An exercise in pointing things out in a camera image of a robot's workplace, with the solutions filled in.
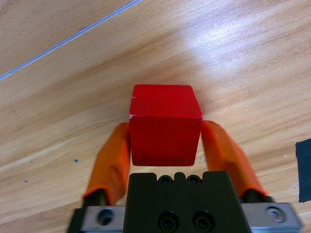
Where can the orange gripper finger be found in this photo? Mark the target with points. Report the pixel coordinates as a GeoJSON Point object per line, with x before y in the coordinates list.
{"type": "Point", "coordinates": [226, 155]}
{"type": "Point", "coordinates": [111, 165]}

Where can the red wooden block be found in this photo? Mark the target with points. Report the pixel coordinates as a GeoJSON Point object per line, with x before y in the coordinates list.
{"type": "Point", "coordinates": [165, 126]}

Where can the black tape square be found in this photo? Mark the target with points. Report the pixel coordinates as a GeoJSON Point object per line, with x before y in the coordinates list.
{"type": "Point", "coordinates": [305, 170]}

